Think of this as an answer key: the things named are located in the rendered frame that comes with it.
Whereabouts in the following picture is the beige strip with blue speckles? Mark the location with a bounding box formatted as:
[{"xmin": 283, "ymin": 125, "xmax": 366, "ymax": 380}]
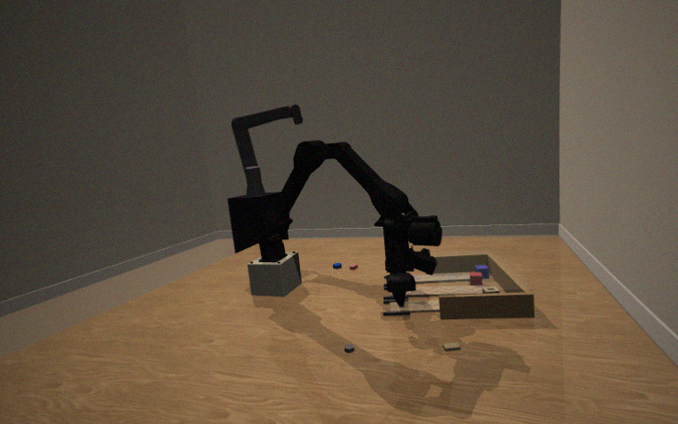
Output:
[{"xmin": 413, "ymin": 274, "xmax": 434, "ymax": 283}]

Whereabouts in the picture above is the tan strip with purple zigzag pattern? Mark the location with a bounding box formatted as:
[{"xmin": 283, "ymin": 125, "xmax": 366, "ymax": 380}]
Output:
[{"xmin": 405, "ymin": 286, "xmax": 439, "ymax": 297}]

